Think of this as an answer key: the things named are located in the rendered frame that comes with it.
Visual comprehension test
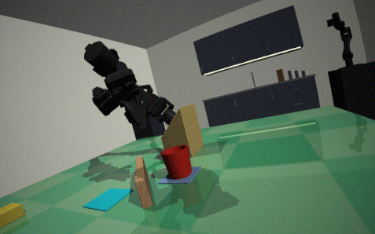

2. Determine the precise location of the yellow rectangular bar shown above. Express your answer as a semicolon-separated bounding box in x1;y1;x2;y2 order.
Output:
0;203;25;228

